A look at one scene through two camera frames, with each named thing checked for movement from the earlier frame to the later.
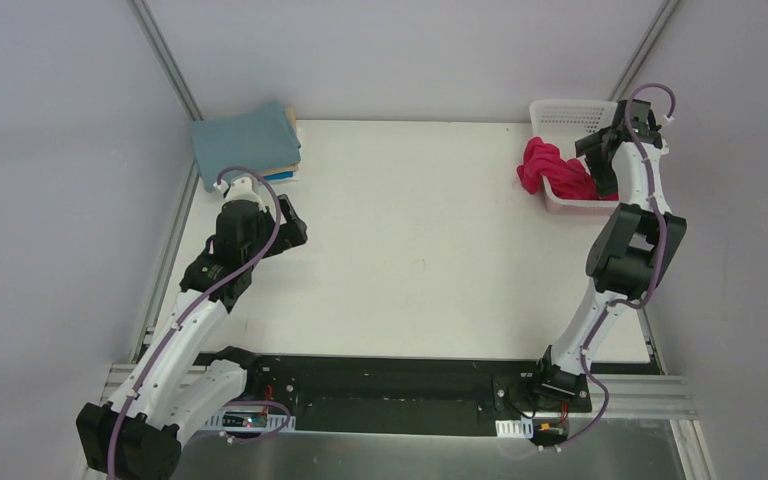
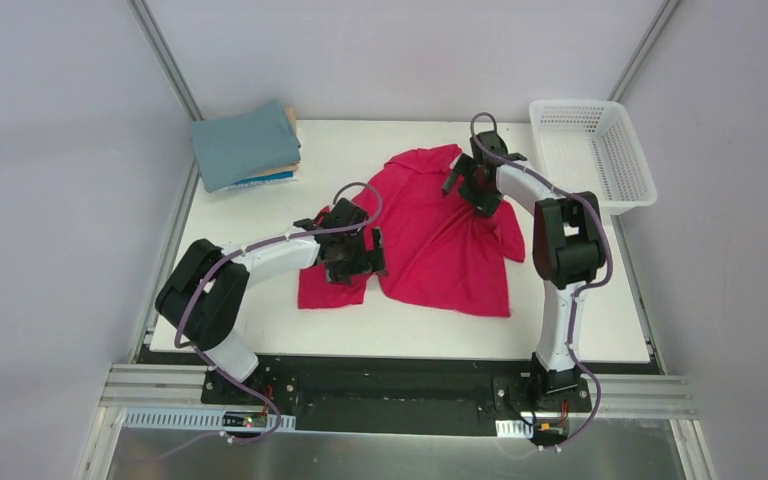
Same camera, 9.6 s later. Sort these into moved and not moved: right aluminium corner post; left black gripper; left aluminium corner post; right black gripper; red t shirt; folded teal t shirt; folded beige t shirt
Moved: right black gripper; red t shirt; left black gripper
Not moved: right aluminium corner post; folded beige t shirt; folded teal t shirt; left aluminium corner post
